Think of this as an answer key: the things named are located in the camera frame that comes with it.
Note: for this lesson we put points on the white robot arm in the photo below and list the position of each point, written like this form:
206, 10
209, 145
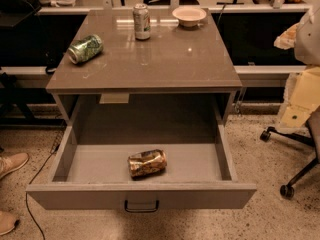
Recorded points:
302, 90

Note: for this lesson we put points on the crushed orange soda can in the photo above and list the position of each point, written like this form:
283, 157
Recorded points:
146, 163

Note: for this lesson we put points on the upright white green soda can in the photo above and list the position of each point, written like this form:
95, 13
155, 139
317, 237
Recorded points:
141, 21

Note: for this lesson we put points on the black drawer handle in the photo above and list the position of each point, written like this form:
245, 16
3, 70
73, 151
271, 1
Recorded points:
149, 207

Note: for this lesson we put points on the grey cabinet with counter top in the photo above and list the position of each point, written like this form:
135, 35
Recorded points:
181, 83

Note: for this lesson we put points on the white bowl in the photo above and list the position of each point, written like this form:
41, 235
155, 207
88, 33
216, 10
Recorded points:
189, 16

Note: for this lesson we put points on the tan shoe upper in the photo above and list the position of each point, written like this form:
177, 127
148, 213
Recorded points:
9, 164

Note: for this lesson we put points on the open grey top drawer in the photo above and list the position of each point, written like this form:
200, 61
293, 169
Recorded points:
197, 176

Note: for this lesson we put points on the white paper label under counter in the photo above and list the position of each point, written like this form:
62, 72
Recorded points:
114, 98

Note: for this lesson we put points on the tan shoe lower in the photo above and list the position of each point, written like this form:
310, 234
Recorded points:
8, 222

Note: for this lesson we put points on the green soda can lying down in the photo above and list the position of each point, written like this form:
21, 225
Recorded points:
85, 49

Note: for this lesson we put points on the tan shoe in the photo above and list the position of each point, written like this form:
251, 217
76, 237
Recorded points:
9, 164
8, 222

